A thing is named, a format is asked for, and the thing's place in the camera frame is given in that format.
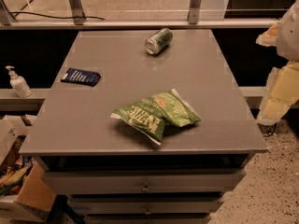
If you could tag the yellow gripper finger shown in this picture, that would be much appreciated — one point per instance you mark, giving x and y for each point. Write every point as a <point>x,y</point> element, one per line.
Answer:
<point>269,37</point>
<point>281,92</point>

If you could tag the green jalapeno chip bag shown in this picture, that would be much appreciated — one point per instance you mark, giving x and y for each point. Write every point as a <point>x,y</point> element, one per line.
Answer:
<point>151,115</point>

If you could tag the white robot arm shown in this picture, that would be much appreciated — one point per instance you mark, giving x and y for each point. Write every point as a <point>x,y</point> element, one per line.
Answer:
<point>288,34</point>

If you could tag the green soda can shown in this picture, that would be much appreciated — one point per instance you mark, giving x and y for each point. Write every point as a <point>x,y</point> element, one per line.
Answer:
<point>158,41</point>

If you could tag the dark blue snack packet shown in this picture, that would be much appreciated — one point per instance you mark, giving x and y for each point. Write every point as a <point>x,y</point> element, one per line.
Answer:
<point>79,76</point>

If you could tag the grey drawer cabinet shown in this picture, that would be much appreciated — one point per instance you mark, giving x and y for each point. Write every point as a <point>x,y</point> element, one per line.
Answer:
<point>111,172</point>

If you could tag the white pump sanitizer bottle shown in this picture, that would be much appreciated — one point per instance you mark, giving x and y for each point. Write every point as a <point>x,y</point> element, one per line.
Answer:
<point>18,83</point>

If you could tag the cardboard box with items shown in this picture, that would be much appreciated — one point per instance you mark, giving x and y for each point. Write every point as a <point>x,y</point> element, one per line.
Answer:
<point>23,193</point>

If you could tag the metal railing frame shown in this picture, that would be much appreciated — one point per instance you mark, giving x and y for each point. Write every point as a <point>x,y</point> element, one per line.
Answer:
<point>133,14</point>

